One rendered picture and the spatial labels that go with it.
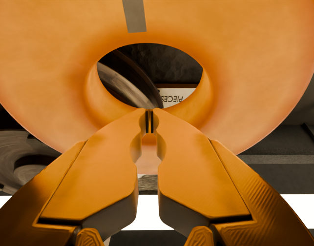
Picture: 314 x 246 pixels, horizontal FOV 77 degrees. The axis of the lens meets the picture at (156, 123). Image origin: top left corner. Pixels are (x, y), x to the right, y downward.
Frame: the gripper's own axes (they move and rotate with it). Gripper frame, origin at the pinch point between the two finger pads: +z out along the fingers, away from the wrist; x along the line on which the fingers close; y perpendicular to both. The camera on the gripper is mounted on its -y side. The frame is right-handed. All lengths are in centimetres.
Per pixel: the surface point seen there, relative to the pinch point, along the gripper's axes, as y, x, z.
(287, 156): 333, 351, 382
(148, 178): 61, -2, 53
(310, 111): 400, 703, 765
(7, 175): 23.8, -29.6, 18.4
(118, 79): 4.5, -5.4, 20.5
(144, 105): 10.1, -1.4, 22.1
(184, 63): 6.1, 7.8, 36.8
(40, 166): 18.3, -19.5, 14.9
